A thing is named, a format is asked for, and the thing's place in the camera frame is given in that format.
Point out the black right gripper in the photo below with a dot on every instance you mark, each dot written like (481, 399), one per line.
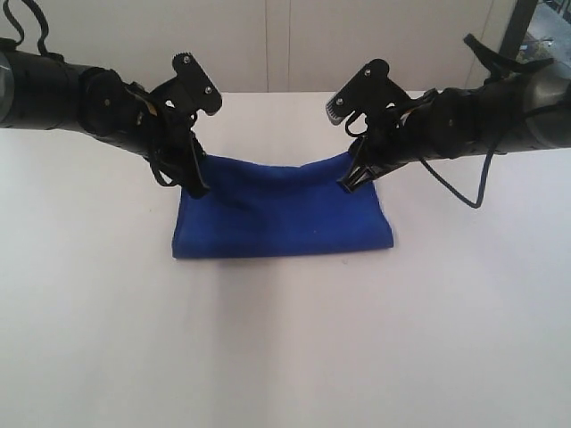
(438, 126)

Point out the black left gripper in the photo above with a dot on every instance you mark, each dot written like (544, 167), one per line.
(127, 117)

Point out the blue towel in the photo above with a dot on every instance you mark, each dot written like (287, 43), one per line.
(257, 211)

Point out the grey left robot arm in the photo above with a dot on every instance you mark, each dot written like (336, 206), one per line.
(43, 93)

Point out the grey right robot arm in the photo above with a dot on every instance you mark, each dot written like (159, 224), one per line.
(546, 104)

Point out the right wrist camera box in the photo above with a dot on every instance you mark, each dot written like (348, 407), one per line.
(369, 91)

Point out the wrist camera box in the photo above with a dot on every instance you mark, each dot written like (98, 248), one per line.
(369, 91)
(191, 90)

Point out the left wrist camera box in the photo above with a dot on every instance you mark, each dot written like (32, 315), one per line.
(191, 90)

